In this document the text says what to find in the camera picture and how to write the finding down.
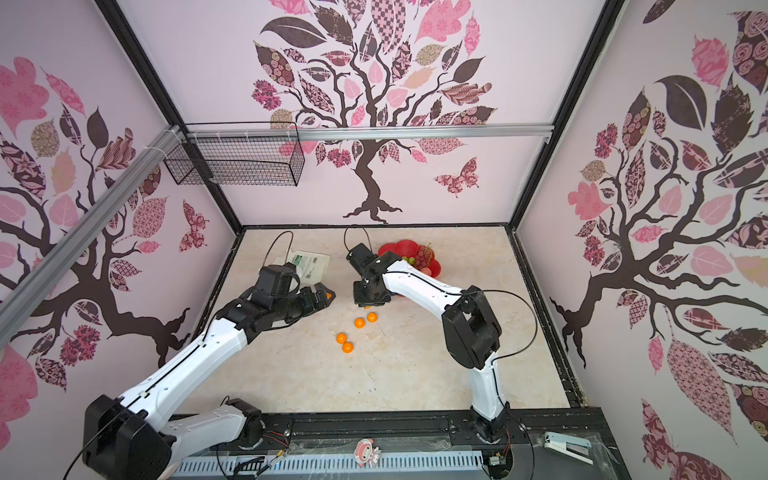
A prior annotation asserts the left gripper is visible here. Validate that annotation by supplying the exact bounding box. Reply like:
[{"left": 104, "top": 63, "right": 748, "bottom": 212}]
[{"left": 273, "top": 282, "right": 337, "bottom": 324}]

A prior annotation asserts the white vented cable duct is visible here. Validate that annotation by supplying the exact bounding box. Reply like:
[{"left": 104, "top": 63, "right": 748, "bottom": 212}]
[{"left": 172, "top": 451, "right": 487, "bottom": 479}]

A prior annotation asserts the aluminium rail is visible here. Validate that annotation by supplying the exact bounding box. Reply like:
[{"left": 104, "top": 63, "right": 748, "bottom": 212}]
[
  {"left": 1, "top": 125, "right": 183, "bottom": 345},
  {"left": 186, "top": 123, "right": 554, "bottom": 141}
]

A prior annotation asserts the pink cartoon figure sticker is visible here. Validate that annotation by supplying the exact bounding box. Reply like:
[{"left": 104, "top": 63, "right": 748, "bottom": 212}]
[{"left": 353, "top": 438, "right": 381, "bottom": 468}]

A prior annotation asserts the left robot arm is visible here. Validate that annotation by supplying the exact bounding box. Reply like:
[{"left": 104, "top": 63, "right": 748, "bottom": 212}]
[{"left": 77, "top": 263, "right": 336, "bottom": 479}]

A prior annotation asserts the aluminium rail back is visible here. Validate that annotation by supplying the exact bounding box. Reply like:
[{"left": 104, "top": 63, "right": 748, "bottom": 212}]
[{"left": 186, "top": 123, "right": 554, "bottom": 141}]

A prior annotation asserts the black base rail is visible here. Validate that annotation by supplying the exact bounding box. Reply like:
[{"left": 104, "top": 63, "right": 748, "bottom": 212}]
[{"left": 111, "top": 407, "right": 631, "bottom": 480}]

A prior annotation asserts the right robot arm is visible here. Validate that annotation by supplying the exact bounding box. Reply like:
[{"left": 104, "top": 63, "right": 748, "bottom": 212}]
[{"left": 346, "top": 243, "right": 509, "bottom": 443}]

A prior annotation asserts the purple grape bunch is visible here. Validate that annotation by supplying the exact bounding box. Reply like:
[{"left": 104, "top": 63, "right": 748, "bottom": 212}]
[{"left": 413, "top": 245, "right": 435, "bottom": 270}]

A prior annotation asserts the red flower fruit bowl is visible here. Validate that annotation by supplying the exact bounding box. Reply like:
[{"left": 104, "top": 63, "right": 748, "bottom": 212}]
[{"left": 378, "top": 239, "right": 442, "bottom": 278}]

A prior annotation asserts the white stapler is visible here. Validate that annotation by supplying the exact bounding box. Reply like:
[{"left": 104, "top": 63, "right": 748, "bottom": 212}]
[{"left": 543, "top": 432, "right": 594, "bottom": 465}]

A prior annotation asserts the aluminium rail left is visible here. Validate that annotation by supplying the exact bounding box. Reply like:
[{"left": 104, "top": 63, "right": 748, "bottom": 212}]
[{"left": 1, "top": 125, "right": 183, "bottom": 345}]

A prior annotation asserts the white green refill pouch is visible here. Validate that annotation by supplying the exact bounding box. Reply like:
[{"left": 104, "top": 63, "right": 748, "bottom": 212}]
[{"left": 285, "top": 250, "right": 331, "bottom": 286}]

